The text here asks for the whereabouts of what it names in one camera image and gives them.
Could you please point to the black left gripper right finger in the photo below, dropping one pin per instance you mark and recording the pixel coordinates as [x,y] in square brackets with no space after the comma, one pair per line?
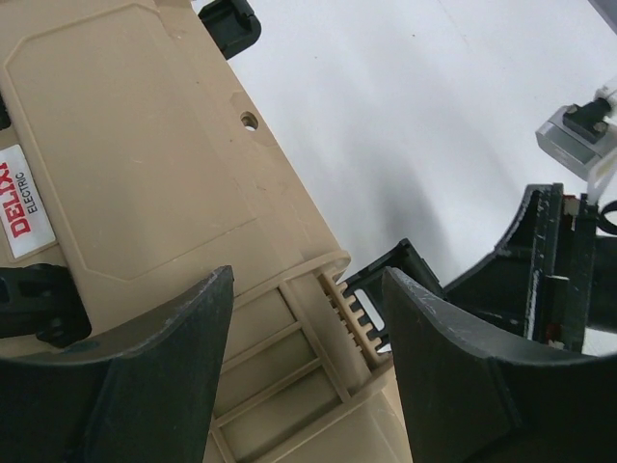
[472,392]

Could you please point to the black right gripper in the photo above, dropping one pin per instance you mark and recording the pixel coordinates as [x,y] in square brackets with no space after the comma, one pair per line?
[581,285]

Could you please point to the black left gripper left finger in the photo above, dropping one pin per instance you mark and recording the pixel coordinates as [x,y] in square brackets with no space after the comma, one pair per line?
[141,392]

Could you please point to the tan plastic tool box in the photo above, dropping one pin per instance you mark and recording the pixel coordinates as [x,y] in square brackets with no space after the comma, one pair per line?
[133,164]

